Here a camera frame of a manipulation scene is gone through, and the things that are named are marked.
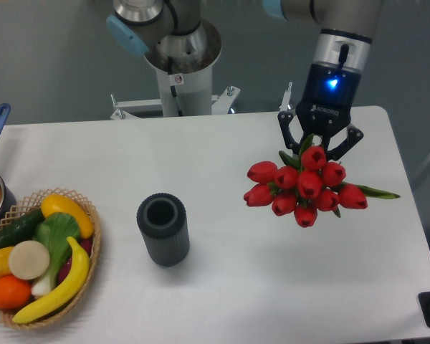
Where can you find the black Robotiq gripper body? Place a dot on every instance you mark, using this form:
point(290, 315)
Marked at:
point(332, 82)

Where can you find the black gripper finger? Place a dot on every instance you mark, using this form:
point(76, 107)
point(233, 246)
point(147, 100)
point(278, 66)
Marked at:
point(353, 136)
point(285, 118)

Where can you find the red tulip bouquet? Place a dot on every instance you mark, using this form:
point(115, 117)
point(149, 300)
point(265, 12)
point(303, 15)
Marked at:
point(307, 185)

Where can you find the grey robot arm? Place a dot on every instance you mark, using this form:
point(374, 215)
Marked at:
point(153, 20)

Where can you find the dark grey ribbed vase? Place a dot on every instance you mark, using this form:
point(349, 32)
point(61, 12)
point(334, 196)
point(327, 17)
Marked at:
point(162, 221)

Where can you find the purple red vegetable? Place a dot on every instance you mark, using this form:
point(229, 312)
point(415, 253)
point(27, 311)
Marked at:
point(86, 244)

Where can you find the green bok choy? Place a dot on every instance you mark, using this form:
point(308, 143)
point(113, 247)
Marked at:
point(53, 233)

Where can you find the yellow banana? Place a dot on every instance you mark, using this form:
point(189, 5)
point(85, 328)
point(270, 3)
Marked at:
point(61, 294)

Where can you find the green cucumber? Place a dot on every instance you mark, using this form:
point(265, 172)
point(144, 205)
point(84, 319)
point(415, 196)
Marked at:
point(21, 229)

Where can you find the beige round disc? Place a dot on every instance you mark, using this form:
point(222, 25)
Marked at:
point(28, 260)

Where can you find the orange fruit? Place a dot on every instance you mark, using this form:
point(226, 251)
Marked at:
point(14, 292)

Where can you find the woven wicker basket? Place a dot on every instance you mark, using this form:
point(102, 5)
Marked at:
point(30, 203)

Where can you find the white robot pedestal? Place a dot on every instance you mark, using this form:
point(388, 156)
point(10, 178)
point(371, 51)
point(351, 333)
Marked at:
point(183, 67)

